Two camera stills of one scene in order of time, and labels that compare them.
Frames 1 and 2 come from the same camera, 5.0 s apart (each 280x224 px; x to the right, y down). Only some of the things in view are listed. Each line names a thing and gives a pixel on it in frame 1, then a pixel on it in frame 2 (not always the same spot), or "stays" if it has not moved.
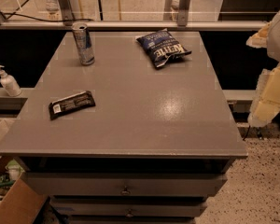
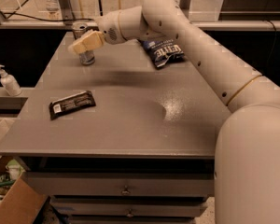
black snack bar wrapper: (71, 104) stays
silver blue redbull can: (83, 41) stays
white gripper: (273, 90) -> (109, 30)
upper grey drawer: (121, 184) stays
